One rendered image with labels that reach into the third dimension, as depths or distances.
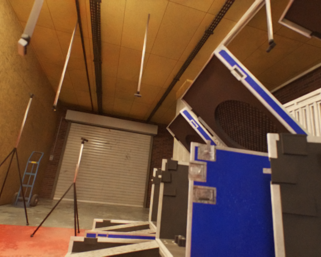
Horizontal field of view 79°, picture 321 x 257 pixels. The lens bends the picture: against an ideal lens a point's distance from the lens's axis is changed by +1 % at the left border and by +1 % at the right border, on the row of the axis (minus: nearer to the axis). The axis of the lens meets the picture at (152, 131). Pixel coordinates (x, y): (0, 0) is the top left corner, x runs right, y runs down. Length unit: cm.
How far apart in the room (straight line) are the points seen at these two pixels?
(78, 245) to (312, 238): 175
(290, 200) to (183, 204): 128
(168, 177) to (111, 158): 518
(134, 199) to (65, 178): 243
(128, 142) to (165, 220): 542
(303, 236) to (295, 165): 30
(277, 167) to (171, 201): 129
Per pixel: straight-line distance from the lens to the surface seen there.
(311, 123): 327
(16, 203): 529
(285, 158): 113
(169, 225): 217
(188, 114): 268
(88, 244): 214
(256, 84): 176
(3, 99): 434
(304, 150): 117
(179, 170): 218
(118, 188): 715
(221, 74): 183
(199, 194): 132
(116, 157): 719
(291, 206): 111
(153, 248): 190
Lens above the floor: 63
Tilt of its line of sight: 17 degrees up
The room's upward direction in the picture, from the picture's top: 6 degrees clockwise
